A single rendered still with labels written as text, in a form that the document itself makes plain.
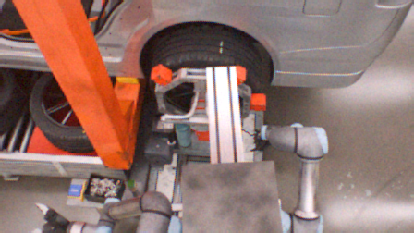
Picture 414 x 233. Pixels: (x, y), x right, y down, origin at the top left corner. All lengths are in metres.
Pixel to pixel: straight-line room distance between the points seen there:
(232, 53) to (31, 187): 1.84
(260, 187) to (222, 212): 0.12
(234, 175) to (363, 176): 2.40
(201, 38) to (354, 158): 1.60
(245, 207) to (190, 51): 1.46
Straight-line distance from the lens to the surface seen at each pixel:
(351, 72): 2.85
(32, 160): 3.30
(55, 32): 1.88
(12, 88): 3.48
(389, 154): 3.72
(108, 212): 2.17
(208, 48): 2.54
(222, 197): 1.23
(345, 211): 3.46
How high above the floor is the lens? 3.19
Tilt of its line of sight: 60 degrees down
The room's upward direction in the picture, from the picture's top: 3 degrees counter-clockwise
